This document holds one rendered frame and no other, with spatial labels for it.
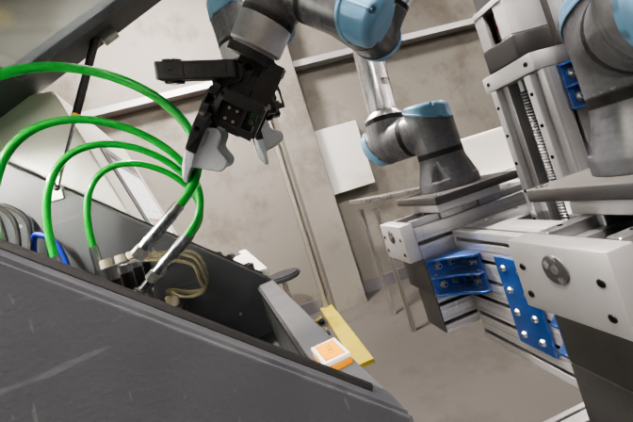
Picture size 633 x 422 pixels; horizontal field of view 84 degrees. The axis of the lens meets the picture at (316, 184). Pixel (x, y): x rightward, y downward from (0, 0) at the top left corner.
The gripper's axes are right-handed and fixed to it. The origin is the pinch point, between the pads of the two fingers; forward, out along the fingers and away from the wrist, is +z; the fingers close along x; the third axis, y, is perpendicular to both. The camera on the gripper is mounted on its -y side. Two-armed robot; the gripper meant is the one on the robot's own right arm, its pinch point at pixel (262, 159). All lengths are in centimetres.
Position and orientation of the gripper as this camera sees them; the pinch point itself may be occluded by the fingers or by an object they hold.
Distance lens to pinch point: 73.4
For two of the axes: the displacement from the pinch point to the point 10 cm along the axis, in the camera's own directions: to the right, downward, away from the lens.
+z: 3.0, 9.5, -0.2
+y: 9.1, -2.8, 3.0
